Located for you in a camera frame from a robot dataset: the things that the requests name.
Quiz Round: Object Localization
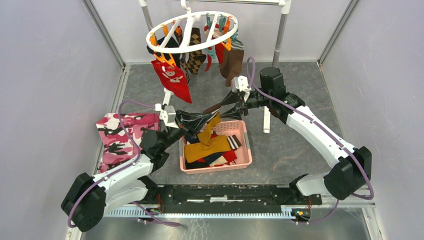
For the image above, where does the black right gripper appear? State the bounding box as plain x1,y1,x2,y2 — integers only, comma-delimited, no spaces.
218,89,272,121

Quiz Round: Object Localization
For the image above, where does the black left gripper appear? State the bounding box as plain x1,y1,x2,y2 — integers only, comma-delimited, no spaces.
160,109,213,151

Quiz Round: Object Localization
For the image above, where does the yellow cloth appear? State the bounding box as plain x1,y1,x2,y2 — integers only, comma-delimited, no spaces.
197,106,222,145

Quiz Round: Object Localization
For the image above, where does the red cloth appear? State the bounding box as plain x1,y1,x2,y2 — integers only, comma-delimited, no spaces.
151,60,193,104

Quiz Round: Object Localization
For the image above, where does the black sock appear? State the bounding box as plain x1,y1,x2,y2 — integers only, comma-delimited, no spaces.
157,37,181,68

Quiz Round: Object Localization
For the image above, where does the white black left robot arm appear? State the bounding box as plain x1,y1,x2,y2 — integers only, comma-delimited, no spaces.
61,105,220,232

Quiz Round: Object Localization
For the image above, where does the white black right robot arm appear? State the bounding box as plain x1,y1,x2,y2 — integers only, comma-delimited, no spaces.
220,67,374,204

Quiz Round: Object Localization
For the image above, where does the teal clothes clip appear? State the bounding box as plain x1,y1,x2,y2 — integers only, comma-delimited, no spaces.
204,45,216,59

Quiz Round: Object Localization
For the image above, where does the orange clothes clip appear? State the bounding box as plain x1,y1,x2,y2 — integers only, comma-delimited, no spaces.
153,52,177,67
221,38,232,51

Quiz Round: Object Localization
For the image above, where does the white round clip hanger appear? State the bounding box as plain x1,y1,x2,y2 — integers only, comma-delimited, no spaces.
145,0,239,54

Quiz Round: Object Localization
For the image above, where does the brown striped sock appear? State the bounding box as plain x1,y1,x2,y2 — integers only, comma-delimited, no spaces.
219,40,245,87

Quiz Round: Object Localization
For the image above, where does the pink perforated plastic basket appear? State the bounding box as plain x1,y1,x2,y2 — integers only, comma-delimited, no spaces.
179,120,253,174

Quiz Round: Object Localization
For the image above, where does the argyle brown yellow sock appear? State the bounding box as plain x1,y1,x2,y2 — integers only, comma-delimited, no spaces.
187,27,208,76

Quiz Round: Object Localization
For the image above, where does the red white santa sock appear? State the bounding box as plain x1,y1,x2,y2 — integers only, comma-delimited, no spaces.
205,24,225,72

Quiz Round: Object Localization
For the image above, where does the pink camouflage folded cloth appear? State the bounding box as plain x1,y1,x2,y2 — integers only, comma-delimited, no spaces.
95,113,161,173

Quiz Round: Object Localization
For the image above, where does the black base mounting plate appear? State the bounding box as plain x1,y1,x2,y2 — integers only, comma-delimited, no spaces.
138,184,323,214

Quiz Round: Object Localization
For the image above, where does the white metal drying rack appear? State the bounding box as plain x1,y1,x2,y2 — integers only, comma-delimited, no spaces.
138,0,292,134

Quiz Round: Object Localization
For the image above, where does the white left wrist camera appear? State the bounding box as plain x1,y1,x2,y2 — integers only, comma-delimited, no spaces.
154,103,179,129

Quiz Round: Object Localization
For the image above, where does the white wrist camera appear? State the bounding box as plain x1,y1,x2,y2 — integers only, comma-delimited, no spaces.
154,103,179,129
230,76,252,102

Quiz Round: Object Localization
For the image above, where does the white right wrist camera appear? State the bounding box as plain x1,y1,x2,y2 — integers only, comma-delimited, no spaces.
230,76,252,102

